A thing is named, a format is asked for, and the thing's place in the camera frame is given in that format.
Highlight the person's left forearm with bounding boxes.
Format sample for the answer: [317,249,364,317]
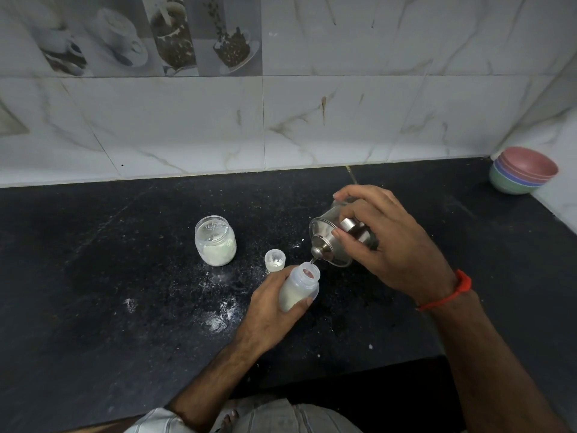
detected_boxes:
[166,333,267,433]

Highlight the green bowl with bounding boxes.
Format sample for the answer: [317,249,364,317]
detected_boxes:
[489,165,544,195]

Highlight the striped grey shorts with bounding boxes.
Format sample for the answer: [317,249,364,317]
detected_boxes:
[124,398,364,433]

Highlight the person's right forearm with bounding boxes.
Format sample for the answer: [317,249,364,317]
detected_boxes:
[417,284,572,433]

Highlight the glass jar with white powder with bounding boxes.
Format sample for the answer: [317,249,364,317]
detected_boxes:
[195,215,237,267]

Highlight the red thread wristband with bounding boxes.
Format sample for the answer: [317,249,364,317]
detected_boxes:
[416,269,473,312]

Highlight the blue bowl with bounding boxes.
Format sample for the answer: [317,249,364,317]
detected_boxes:
[493,155,553,188]

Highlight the clear plastic bottle cap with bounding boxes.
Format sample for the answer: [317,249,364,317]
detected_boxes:
[264,249,287,273]

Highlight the pink bowl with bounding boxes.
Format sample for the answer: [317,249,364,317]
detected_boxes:
[499,147,559,183]

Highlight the white plastic baby bottle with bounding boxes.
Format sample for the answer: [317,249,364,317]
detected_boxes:
[278,262,321,313]

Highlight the person's right hand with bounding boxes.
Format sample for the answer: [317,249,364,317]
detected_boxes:
[331,185,458,308]

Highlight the person's left hand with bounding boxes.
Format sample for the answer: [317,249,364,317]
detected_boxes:
[234,267,315,353]

